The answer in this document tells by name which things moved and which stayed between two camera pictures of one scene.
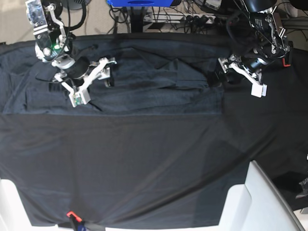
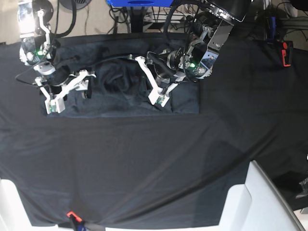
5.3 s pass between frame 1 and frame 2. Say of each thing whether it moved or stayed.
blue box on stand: stayed
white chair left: stayed
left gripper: moved
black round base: stayed
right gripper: moved
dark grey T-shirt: moved
